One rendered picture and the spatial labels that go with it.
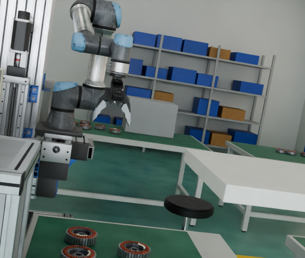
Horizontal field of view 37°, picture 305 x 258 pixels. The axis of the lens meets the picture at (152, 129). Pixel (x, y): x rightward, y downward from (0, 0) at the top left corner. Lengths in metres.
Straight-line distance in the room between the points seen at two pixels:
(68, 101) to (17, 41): 0.38
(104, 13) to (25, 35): 0.41
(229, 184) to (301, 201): 0.14
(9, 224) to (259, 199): 0.55
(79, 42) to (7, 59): 0.67
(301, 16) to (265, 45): 0.87
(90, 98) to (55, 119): 0.19
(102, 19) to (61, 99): 0.43
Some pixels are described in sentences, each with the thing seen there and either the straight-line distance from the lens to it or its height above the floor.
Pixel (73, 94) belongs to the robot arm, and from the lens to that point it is 2.22.
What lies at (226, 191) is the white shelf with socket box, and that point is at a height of 1.19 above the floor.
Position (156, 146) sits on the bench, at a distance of 4.09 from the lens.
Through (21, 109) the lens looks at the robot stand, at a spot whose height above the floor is 1.09.
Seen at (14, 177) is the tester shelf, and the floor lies 1.11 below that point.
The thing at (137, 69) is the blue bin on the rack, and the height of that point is 1.36.
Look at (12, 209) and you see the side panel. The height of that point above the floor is 1.04.
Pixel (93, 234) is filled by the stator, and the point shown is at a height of 0.79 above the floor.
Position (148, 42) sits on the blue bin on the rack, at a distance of 7.65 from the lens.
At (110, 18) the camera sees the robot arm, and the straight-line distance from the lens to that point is 2.20.
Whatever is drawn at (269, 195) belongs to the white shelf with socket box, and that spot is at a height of 1.19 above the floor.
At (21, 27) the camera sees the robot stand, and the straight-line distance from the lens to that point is 2.33.
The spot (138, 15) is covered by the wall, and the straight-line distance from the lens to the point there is 8.21.
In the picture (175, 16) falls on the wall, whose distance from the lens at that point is 8.31.
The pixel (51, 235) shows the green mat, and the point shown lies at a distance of 1.70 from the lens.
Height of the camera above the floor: 1.38
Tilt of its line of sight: 7 degrees down
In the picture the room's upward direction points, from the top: 9 degrees clockwise
